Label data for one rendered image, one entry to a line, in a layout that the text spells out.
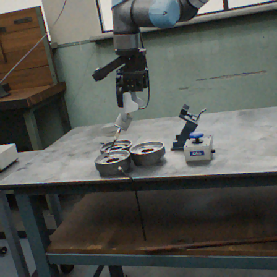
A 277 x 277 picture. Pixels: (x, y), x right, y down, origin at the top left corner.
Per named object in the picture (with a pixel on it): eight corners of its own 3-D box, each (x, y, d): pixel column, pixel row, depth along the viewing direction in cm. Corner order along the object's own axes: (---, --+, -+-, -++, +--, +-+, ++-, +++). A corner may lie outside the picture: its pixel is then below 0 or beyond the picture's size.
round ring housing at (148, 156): (172, 159, 112) (170, 146, 111) (140, 169, 109) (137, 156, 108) (157, 150, 122) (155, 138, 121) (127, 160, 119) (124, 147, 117)
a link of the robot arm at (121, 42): (109, 35, 106) (119, 32, 114) (110, 52, 108) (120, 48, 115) (135, 34, 104) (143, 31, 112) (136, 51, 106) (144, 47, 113)
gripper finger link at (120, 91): (121, 108, 111) (120, 77, 109) (116, 107, 112) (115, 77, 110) (127, 106, 116) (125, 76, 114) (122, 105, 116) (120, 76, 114)
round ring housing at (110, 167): (92, 169, 116) (89, 157, 115) (123, 159, 119) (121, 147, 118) (103, 180, 106) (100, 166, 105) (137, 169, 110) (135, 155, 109)
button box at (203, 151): (185, 162, 108) (183, 146, 107) (189, 153, 115) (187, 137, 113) (214, 160, 106) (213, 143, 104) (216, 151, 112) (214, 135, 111)
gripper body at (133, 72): (142, 94, 110) (140, 51, 105) (114, 93, 112) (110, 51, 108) (149, 88, 116) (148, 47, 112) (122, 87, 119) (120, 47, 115)
